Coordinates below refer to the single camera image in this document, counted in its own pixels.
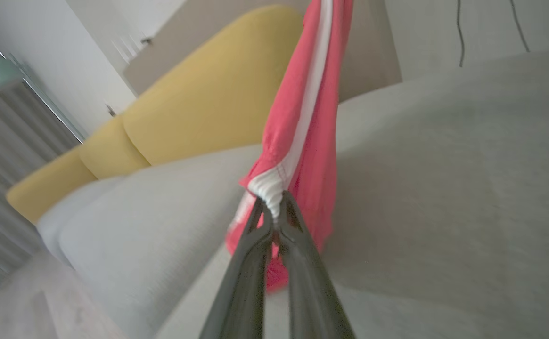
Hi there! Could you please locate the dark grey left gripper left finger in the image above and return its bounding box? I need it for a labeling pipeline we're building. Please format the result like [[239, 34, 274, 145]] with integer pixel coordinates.
[[199, 197, 275, 339]]

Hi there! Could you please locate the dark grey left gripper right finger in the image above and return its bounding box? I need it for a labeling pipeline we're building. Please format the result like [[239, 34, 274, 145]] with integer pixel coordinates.
[[276, 190, 356, 339]]

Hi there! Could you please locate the red and white garment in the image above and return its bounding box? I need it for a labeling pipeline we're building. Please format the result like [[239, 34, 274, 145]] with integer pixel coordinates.
[[226, 0, 355, 291]]

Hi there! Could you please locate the grey sofa seat cushion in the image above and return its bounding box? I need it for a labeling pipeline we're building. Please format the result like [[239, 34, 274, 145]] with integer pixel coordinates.
[[36, 177, 129, 266], [59, 144, 263, 339]]

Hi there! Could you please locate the large grey sofa chaise seat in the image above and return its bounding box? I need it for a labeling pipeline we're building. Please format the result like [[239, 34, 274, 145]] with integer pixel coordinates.
[[154, 49, 549, 339]]

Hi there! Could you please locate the short yellow sofa back cushion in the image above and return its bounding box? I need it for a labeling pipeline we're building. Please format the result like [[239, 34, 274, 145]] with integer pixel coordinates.
[[80, 115, 151, 180], [6, 146, 98, 225]]

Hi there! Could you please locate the long yellow sofa back cushion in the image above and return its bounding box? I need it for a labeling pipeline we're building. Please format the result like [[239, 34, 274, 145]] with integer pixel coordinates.
[[123, 5, 305, 166]]

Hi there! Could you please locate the grey pleated curtain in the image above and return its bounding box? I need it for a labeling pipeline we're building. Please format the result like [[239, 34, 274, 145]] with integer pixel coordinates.
[[0, 71, 84, 302]]

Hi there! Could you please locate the beige half wall panel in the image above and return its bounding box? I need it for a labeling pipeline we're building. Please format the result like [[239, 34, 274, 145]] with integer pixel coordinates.
[[123, 0, 402, 102]]

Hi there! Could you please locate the thin black cable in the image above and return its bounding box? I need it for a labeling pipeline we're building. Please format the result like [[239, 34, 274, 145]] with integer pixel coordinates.
[[456, 0, 466, 68], [510, 0, 531, 53]]

